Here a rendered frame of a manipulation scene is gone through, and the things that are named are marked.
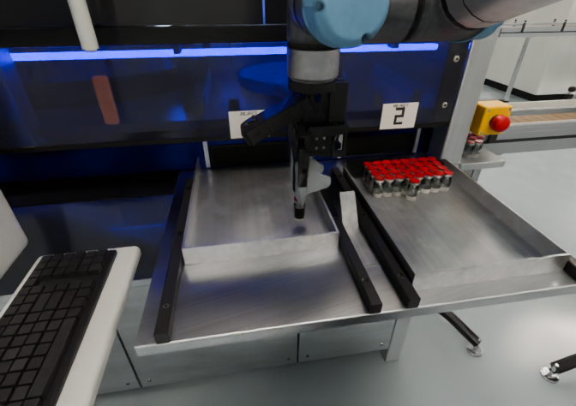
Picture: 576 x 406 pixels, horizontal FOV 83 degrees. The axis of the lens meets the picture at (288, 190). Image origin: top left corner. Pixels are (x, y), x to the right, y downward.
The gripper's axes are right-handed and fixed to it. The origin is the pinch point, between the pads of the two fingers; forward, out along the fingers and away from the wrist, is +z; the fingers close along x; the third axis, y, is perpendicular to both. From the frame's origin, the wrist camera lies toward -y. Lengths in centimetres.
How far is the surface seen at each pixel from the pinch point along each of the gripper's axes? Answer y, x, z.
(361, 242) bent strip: 10.6, -6.4, 7.2
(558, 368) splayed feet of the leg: 101, 4, 88
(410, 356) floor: 52, 21, 95
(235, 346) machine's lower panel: -16, 20, 70
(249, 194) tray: -7.9, 12.8, 7.0
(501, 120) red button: 51, 16, -6
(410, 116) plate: 30.0, 18.8, -6.8
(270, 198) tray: -3.6, 10.7, 7.0
